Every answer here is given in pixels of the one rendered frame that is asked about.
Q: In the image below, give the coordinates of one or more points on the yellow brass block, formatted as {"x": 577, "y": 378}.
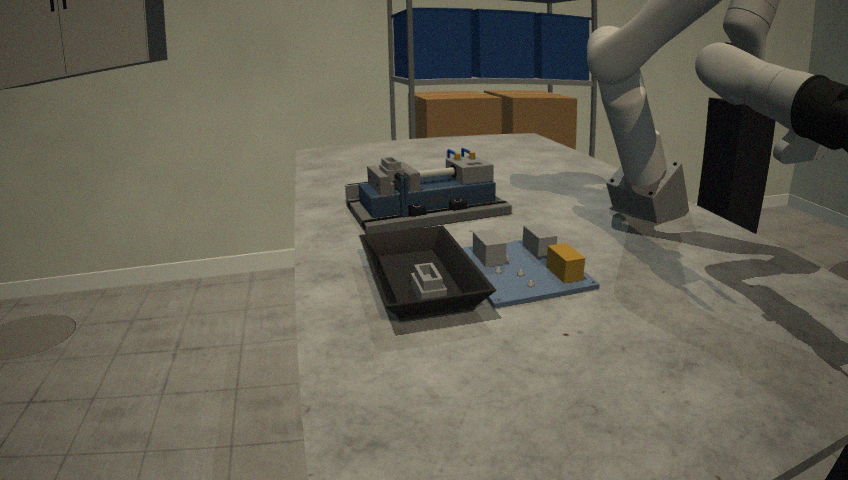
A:
{"x": 565, "y": 262}

